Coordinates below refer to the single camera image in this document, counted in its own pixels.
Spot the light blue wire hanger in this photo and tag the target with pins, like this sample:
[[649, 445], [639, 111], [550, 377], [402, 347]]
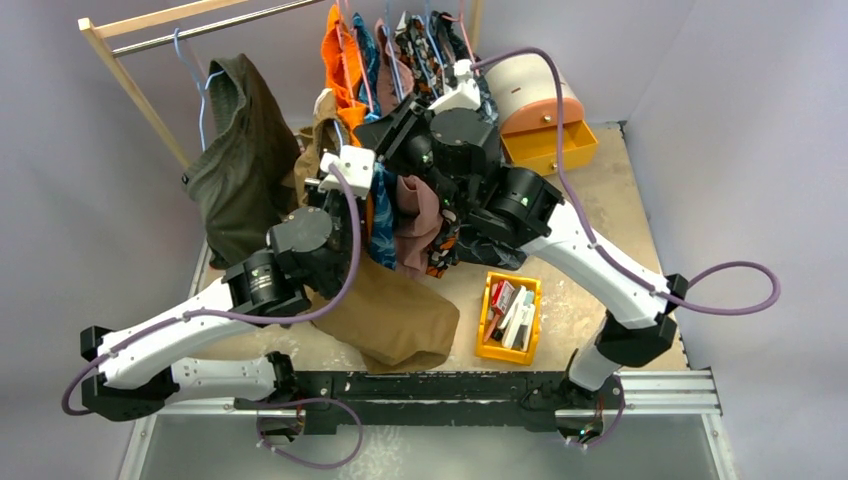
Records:
[[339, 132]]

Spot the cream orange drawer box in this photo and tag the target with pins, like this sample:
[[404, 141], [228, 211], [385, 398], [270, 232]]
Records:
[[529, 112]]

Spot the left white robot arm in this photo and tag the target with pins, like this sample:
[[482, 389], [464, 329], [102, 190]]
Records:
[[306, 268]]

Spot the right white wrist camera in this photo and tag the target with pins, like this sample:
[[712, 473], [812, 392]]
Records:
[[460, 89]]

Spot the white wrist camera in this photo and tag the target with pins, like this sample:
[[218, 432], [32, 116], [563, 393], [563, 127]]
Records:
[[354, 164], [460, 89]]

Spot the dark grey patterned shorts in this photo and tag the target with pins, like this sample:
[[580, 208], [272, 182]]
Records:
[[473, 246]]

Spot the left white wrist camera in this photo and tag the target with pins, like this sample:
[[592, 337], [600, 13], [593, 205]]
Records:
[[354, 164]]

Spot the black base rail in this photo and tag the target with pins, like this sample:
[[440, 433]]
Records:
[[538, 401]]

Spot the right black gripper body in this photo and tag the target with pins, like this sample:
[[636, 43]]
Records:
[[395, 125]]

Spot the olive green shorts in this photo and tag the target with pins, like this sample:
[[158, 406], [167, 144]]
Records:
[[238, 181]]

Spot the yellow bin with items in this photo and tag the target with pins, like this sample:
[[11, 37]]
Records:
[[509, 325]]

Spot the blue patterned shorts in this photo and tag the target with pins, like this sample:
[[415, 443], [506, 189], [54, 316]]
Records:
[[381, 246]]

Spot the wooden clothes rack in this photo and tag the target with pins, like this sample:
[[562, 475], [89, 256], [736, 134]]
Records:
[[98, 36]]

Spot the pink shorts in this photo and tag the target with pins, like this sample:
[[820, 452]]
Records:
[[413, 205]]

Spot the orange black patterned shorts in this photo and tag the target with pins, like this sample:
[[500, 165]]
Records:
[[422, 58]]

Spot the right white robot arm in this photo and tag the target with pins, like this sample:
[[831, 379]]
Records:
[[457, 154]]

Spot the tan brown shorts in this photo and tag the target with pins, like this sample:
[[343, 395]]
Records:
[[396, 323]]

